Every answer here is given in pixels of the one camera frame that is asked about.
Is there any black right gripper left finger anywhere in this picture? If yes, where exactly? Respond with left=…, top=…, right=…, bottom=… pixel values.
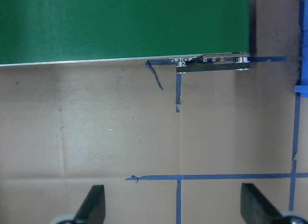
left=73, top=185, right=105, bottom=224

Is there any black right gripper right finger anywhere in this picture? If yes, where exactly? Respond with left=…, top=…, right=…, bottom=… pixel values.
left=240, top=183, right=283, bottom=224

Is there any green conveyor belt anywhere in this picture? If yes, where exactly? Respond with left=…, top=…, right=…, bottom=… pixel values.
left=0, top=0, right=249, bottom=66

